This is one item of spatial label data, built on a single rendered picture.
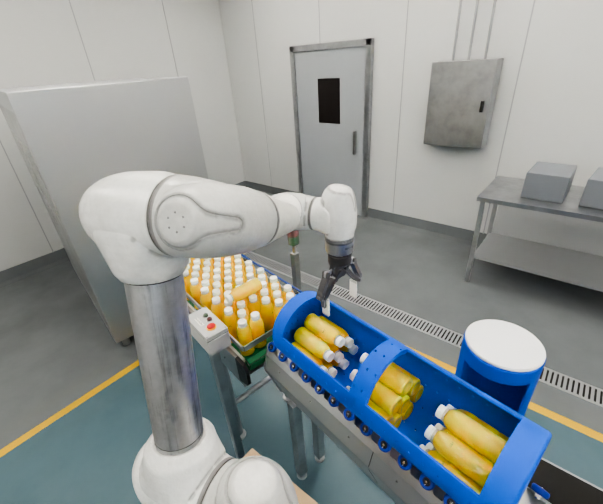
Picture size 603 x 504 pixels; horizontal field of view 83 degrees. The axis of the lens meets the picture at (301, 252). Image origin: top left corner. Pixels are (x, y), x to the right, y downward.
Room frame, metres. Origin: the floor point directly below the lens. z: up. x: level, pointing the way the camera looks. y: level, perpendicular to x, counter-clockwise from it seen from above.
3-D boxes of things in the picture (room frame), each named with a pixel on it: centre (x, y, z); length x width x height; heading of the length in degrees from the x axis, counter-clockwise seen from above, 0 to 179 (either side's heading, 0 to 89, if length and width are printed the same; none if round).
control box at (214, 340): (1.15, 0.43, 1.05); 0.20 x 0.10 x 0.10; 39
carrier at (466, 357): (0.97, -0.77, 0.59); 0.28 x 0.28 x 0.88
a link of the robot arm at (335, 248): (0.94, -0.12, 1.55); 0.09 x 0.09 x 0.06
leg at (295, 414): (1.08, 0.09, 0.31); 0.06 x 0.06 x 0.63; 39
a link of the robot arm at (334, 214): (0.94, -0.11, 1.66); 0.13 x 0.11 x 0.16; 63
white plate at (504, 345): (0.97, -0.77, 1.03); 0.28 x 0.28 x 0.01
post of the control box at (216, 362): (1.15, 0.43, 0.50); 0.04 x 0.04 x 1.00; 39
